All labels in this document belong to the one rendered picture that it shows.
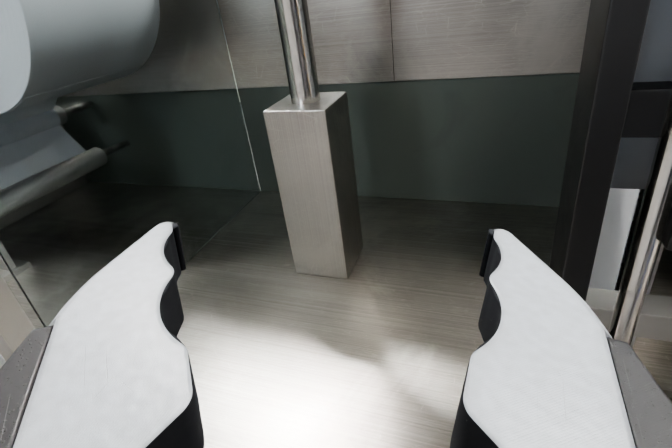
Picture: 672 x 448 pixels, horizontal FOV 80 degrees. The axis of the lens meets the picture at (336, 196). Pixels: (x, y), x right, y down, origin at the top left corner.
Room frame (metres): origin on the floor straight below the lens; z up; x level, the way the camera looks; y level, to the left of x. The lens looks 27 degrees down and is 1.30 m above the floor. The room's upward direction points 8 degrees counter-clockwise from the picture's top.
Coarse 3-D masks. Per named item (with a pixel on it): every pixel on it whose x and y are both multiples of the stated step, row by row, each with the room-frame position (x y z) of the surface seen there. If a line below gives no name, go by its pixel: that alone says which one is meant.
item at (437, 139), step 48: (240, 96) 0.86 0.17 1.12; (384, 96) 0.74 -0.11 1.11; (432, 96) 0.70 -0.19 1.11; (480, 96) 0.67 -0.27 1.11; (528, 96) 0.65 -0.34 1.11; (384, 144) 0.74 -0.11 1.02; (432, 144) 0.71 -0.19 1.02; (480, 144) 0.67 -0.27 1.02; (528, 144) 0.64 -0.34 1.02; (384, 192) 0.74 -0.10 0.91; (432, 192) 0.71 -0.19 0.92; (480, 192) 0.67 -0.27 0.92; (528, 192) 0.64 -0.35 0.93
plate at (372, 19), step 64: (256, 0) 0.82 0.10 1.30; (320, 0) 0.77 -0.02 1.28; (384, 0) 0.73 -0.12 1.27; (448, 0) 0.69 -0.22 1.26; (512, 0) 0.66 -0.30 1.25; (576, 0) 0.62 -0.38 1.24; (256, 64) 0.83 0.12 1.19; (320, 64) 0.78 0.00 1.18; (384, 64) 0.73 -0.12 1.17; (448, 64) 0.69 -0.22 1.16; (512, 64) 0.65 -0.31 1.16; (576, 64) 0.62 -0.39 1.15
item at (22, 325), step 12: (0, 276) 0.36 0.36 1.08; (0, 288) 0.36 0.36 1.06; (0, 300) 0.35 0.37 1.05; (12, 300) 0.36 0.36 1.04; (0, 312) 0.35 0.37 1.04; (12, 312) 0.35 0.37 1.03; (24, 312) 0.36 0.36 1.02; (0, 324) 0.34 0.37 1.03; (12, 324) 0.35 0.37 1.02; (24, 324) 0.36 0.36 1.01; (0, 336) 0.34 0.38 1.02; (12, 336) 0.34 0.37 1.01; (24, 336) 0.35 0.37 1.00; (0, 348) 0.34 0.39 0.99; (12, 348) 0.34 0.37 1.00
